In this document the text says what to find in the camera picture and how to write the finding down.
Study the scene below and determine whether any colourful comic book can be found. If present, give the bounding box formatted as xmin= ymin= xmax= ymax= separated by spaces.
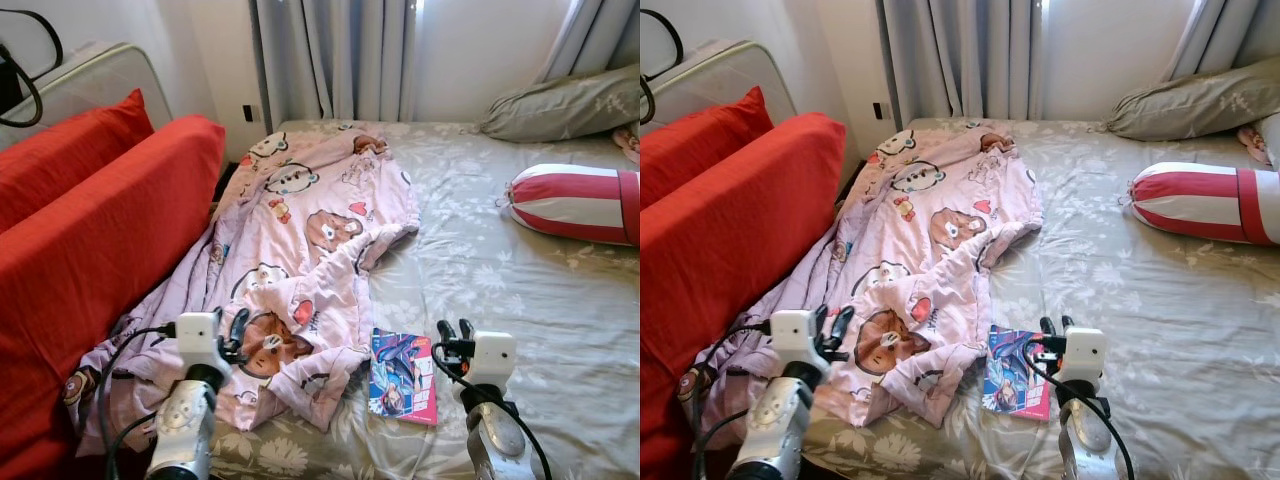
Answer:
xmin=983 ymin=325 xmax=1053 ymax=421
xmin=367 ymin=328 xmax=439 ymax=427

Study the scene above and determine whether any bed with grey floral sheet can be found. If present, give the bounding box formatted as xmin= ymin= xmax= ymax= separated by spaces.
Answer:
xmin=800 ymin=118 xmax=1280 ymax=480
xmin=205 ymin=120 xmax=641 ymax=480

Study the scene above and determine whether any large red mattress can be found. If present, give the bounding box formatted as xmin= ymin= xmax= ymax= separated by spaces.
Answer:
xmin=640 ymin=112 xmax=847 ymax=480
xmin=0 ymin=115 xmax=227 ymax=477

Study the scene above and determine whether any pink cartoon blanket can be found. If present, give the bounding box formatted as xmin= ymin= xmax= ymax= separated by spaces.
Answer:
xmin=680 ymin=120 xmax=1046 ymax=451
xmin=62 ymin=122 xmax=421 ymax=456

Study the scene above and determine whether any red white striped bolster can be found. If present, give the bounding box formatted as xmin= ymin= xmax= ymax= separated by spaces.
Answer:
xmin=1128 ymin=162 xmax=1280 ymax=246
xmin=500 ymin=163 xmax=641 ymax=246

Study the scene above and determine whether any thin red mattress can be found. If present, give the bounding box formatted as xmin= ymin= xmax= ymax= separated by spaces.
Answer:
xmin=0 ymin=88 xmax=156 ymax=233
xmin=640 ymin=85 xmax=776 ymax=211

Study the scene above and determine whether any grey floral pillow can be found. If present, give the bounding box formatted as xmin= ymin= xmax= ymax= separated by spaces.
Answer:
xmin=1105 ymin=58 xmax=1280 ymax=141
xmin=480 ymin=65 xmax=641 ymax=143

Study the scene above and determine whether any grey pleated curtain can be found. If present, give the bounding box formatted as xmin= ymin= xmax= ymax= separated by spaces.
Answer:
xmin=1165 ymin=0 xmax=1280 ymax=81
xmin=880 ymin=0 xmax=1046 ymax=126
xmin=535 ymin=0 xmax=641 ymax=86
xmin=250 ymin=0 xmax=419 ymax=129

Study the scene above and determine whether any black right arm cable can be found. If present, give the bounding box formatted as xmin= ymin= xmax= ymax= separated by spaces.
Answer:
xmin=1020 ymin=340 xmax=1136 ymax=480
xmin=430 ymin=345 xmax=553 ymax=480

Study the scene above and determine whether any black cable coil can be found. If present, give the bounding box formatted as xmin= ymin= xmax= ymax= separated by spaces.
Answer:
xmin=640 ymin=8 xmax=686 ymax=126
xmin=0 ymin=8 xmax=64 ymax=129

